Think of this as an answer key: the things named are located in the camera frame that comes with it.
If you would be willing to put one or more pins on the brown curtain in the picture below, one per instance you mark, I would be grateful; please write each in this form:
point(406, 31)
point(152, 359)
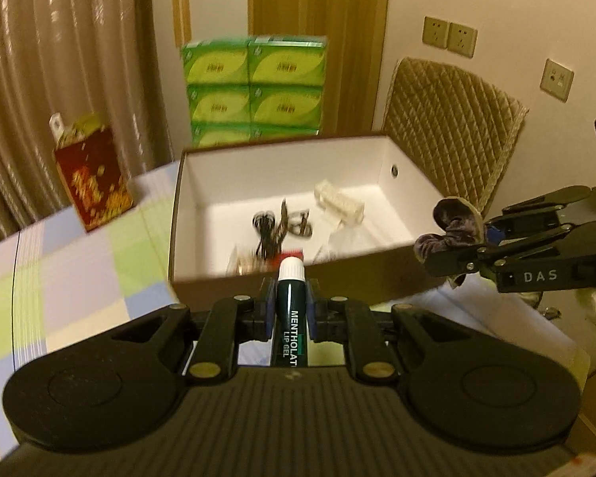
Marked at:
point(73, 57)

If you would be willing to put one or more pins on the brown cardboard box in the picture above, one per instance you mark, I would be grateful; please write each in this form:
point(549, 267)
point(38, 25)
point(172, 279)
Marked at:
point(220, 189)

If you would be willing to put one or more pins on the checkered tablecloth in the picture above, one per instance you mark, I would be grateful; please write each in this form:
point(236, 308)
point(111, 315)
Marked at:
point(59, 284)

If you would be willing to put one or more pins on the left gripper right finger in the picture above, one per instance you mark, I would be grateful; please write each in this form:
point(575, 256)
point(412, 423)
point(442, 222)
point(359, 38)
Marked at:
point(352, 325)

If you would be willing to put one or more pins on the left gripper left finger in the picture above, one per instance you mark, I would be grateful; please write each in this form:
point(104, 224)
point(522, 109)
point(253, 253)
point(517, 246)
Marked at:
point(231, 321)

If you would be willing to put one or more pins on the red snack packet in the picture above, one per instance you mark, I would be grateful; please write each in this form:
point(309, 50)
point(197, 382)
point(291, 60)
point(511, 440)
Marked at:
point(291, 253)

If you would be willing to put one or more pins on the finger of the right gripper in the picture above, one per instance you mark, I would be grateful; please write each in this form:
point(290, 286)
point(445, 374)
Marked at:
point(533, 216)
point(496, 253)

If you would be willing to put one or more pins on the green lip balm tube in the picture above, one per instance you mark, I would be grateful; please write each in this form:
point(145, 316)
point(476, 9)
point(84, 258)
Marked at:
point(289, 341)

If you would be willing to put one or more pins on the cotton swabs bag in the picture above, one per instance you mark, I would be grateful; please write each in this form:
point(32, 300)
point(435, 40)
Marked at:
point(244, 260)

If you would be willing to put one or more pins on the quilted chair cushion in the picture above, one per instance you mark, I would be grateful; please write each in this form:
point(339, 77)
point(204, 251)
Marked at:
point(457, 128)

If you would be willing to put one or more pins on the clear floss pick box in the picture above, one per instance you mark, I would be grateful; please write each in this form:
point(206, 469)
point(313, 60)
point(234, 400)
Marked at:
point(353, 240)

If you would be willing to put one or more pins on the double wall socket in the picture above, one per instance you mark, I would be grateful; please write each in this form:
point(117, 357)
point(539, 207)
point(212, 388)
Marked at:
point(457, 38)

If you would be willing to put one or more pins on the red gift bag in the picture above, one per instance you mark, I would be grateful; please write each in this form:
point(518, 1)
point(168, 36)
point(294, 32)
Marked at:
point(89, 169)

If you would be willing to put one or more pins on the brown velvet scrunchie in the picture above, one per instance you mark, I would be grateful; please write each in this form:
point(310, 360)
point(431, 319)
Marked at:
point(462, 225)

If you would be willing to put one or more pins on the green tissue pack stack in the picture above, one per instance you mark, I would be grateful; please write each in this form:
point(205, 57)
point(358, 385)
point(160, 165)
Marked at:
point(256, 87)

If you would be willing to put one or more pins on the single wall socket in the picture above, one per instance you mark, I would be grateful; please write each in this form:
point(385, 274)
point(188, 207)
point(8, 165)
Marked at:
point(556, 80)

